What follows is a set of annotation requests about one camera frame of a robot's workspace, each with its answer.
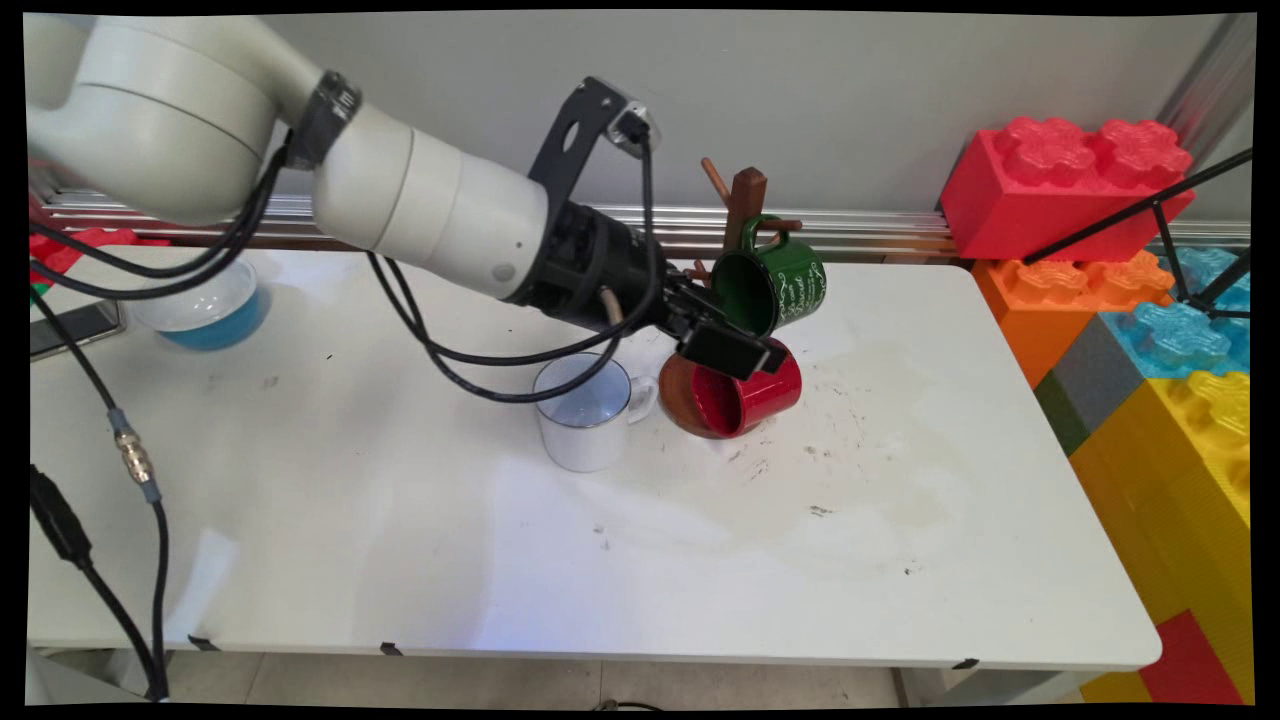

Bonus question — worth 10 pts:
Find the small red toy brick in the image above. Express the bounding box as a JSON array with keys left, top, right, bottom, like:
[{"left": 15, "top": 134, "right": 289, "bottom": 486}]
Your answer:
[{"left": 1138, "top": 610, "right": 1244, "bottom": 706}]

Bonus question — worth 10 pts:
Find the black smartphone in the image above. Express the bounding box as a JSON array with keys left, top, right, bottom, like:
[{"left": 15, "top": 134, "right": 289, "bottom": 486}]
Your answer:
[{"left": 30, "top": 300, "right": 128, "bottom": 361}]

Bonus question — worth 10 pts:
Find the big yellow toy brick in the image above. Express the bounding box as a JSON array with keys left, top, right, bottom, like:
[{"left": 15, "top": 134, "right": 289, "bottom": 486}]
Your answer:
[{"left": 1070, "top": 372, "right": 1253, "bottom": 704}]

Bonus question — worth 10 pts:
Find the flat red toy block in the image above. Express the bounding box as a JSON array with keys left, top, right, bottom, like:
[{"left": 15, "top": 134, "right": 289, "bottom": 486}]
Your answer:
[{"left": 30, "top": 228, "right": 171, "bottom": 286}]

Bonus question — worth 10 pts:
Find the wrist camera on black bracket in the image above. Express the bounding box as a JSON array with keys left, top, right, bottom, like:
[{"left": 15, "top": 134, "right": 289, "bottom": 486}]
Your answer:
[{"left": 528, "top": 77, "right": 661, "bottom": 216}]

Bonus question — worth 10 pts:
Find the big grey toy brick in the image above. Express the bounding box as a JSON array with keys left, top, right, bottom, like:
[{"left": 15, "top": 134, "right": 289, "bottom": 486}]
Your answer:
[{"left": 1035, "top": 315, "right": 1146, "bottom": 456}]

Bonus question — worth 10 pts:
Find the slanted aluminium profile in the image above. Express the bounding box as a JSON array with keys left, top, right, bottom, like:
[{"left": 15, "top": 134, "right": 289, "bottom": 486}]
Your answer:
[{"left": 1155, "top": 15, "right": 1256, "bottom": 151}]

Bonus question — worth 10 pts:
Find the black tripod stand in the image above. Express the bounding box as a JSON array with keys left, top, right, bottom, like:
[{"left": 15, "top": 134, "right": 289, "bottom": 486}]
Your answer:
[{"left": 1022, "top": 148, "right": 1253, "bottom": 321}]

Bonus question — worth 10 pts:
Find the red enamel mug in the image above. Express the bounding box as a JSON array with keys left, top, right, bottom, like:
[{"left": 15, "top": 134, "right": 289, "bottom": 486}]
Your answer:
[{"left": 690, "top": 345, "right": 804, "bottom": 439}]

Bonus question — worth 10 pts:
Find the big orange toy brick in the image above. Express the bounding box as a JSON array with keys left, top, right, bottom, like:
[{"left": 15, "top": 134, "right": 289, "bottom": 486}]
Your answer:
[{"left": 972, "top": 250, "right": 1176, "bottom": 389}]

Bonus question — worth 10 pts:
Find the brown wooden mug tree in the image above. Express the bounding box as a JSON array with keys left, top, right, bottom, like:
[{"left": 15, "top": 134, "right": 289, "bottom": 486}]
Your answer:
[{"left": 658, "top": 157, "right": 804, "bottom": 441}]

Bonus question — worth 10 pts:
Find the white enamel mug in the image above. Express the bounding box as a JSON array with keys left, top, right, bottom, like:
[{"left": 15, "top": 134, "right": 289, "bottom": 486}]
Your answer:
[{"left": 533, "top": 352, "right": 659, "bottom": 473}]

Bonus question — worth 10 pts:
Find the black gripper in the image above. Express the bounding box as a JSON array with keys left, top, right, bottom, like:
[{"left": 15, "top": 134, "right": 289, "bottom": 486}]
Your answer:
[{"left": 510, "top": 203, "right": 788, "bottom": 381}]

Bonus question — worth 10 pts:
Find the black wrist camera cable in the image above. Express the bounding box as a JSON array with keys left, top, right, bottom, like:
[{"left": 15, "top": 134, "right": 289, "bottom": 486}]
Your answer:
[{"left": 365, "top": 130, "right": 663, "bottom": 404}]

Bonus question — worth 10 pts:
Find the black cable with metal connector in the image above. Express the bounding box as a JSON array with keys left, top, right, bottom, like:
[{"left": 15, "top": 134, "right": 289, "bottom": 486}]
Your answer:
[{"left": 30, "top": 285, "right": 171, "bottom": 701}]

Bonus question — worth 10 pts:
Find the big red toy brick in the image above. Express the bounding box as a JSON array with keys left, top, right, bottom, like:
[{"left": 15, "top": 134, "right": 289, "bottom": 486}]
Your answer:
[{"left": 940, "top": 117, "right": 1196, "bottom": 263}]

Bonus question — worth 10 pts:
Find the aluminium wall rail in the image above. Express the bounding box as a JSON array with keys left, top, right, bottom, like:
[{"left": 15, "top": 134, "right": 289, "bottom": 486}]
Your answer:
[{"left": 40, "top": 190, "right": 1251, "bottom": 263}]

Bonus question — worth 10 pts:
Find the green enamel mug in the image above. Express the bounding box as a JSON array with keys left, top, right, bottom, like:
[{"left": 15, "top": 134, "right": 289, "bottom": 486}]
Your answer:
[{"left": 710, "top": 214, "right": 829, "bottom": 341}]

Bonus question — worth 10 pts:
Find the blue bowl white inside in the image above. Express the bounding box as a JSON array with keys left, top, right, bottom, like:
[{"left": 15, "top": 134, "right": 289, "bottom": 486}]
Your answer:
[{"left": 130, "top": 258, "right": 271, "bottom": 351}]

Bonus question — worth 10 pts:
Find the big light blue toy brick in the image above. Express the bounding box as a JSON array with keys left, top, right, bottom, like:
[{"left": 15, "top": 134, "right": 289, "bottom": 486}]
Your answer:
[{"left": 1100, "top": 247, "right": 1251, "bottom": 381}]

